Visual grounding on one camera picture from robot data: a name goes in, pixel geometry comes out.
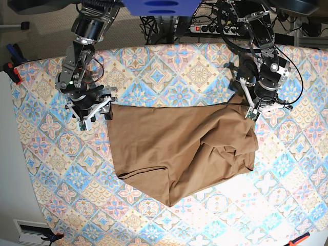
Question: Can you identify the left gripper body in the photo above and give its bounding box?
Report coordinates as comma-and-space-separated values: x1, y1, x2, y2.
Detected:
240, 58, 291, 105

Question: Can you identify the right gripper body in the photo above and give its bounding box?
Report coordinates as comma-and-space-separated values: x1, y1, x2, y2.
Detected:
68, 86, 104, 120

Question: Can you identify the brown t-shirt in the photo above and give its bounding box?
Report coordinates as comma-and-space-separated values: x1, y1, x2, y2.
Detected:
107, 94, 258, 207

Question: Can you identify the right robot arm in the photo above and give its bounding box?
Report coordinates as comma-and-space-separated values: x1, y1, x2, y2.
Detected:
55, 1, 124, 122

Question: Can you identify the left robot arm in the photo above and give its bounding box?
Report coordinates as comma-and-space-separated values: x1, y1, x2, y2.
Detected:
217, 1, 294, 114

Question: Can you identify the white power strip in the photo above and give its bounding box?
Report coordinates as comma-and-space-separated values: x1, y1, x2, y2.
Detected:
190, 24, 239, 36

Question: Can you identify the blue clamp upper left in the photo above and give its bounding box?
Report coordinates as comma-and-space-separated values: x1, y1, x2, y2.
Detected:
6, 44, 27, 66

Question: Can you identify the red black clamp left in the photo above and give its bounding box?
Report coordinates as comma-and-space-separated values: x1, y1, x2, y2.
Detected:
3, 63, 23, 85

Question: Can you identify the patterned tablecloth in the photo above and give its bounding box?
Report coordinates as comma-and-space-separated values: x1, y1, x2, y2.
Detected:
10, 42, 328, 246

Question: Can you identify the white floor vent box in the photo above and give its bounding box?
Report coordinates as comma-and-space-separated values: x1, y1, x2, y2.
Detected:
13, 219, 51, 245

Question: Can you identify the blue black clamp bottom left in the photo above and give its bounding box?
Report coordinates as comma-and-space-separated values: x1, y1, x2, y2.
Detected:
40, 233, 64, 243

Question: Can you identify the orange clamp bottom right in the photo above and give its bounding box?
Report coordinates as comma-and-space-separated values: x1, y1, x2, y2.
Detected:
288, 232, 311, 246

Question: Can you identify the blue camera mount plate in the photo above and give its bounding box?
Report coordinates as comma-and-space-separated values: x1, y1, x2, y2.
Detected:
122, 0, 201, 17

